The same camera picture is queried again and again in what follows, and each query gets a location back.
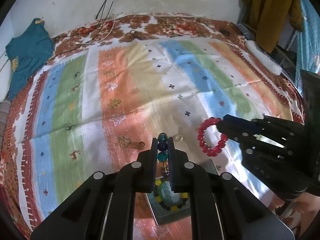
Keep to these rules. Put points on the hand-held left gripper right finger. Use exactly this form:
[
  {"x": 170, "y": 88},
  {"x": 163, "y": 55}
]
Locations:
[{"x": 172, "y": 160}]

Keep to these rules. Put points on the striped colourful cloth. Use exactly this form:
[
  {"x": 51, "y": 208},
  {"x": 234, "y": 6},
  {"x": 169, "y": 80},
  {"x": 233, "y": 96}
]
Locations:
[{"x": 140, "y": 85}]

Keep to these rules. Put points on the teal garment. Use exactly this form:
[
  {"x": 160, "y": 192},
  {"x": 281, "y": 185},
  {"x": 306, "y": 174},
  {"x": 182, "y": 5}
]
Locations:
[{"x": 27, "y": 55}]

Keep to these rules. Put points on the white oblong object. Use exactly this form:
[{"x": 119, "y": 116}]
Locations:
[{"x": 265, "y": 56}]

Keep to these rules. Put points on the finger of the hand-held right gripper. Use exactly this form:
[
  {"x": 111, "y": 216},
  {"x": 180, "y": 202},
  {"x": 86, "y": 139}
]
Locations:
[
  {"x": 275, "y": 130},
  {"x": 265, "y": 165}
]

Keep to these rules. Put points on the teal patterned curtain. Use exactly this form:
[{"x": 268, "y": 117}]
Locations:
[{"x": 310, "y": 30}]

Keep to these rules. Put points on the mustard hanging cloth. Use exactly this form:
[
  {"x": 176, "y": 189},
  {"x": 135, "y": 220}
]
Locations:
[{"x": 270, "y": 12}]

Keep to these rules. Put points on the colourful striped bedsheet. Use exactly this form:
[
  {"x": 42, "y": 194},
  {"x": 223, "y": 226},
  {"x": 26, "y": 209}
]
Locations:
[{"x": 175, "y": 27}]

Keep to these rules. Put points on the striped brown cushion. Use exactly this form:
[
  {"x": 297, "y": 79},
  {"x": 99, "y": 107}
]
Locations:
[{"x": 3, "y": 116}]

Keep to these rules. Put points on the grey metal bed frame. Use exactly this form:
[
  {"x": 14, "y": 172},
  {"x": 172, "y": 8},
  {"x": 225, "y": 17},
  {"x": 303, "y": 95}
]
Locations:
[{"x": 246, "y": 31}]

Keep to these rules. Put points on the silver metal tin box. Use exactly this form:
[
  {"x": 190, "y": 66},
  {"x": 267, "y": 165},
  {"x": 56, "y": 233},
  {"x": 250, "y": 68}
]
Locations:
[{"x": 170, "y": 217}]

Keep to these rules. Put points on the person's right forearm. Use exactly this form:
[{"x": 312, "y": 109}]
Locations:
[{"x": 310, "y": 205}]

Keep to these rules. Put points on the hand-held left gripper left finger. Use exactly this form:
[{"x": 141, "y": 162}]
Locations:
[{"x": 153, "y": 160}]

